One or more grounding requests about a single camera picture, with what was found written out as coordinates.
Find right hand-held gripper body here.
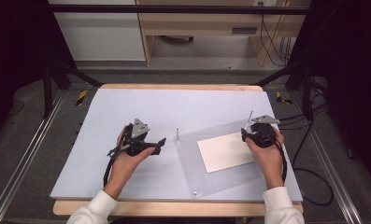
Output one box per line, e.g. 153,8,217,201
250,114,281,148

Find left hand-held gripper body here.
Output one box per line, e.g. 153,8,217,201
107,118,159,158

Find photo card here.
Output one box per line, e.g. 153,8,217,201
196,132,256,175

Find clear acrylic photo frame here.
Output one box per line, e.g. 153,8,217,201
173,119,267,199

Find person's right hand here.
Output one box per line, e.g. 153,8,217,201
244,126,286,190

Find person's left hand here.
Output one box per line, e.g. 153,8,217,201
103,127,156,200

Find white table mat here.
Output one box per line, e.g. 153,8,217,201
50,88,304,203

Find yellow black tape strip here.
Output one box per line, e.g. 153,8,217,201
76,90,89,106
275,91,293,105

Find wooden table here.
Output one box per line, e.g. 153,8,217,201
52,82,305,217

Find black metal stand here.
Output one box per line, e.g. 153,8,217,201
41,57,104,119
253,57,316,121

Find white cabinet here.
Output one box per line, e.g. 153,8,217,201
48,0,147,62

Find black curtain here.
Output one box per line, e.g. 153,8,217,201
0,0,78,147
285,0,371,192

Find wooden desk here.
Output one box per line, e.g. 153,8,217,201
136,0,312,67

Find right hand-held gripper cable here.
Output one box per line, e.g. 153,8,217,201
274,136,289,185

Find hand-held gripper cable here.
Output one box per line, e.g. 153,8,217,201
274,136,289,185
102,156,116,189

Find left hand-held gripper cable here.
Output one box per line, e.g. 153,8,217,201
102,156,116,189

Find aluminium rail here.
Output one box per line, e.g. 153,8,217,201
0,89,66,224
289,90,365,224

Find black hanging cables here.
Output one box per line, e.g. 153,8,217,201
260,13,293,67

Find grey drawer handle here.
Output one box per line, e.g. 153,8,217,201
231,27,259,35

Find thin black floor cable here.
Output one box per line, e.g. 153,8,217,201
7,99,25,119

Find black horizontal frame bar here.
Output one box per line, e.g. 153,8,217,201
48,4,310,16

